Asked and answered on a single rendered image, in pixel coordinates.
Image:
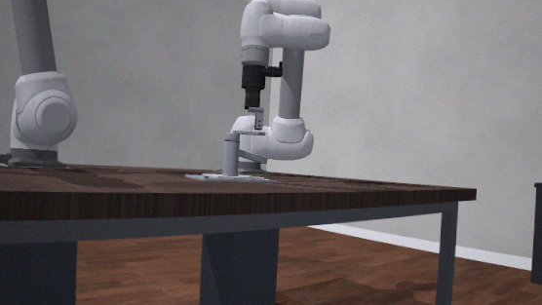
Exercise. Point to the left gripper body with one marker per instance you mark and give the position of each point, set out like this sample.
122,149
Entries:
253,78

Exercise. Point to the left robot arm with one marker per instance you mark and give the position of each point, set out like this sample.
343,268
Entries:
303,30

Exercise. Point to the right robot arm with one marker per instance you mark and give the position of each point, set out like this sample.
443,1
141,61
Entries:
41,114

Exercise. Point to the grey tap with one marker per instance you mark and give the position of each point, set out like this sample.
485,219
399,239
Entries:
231,157

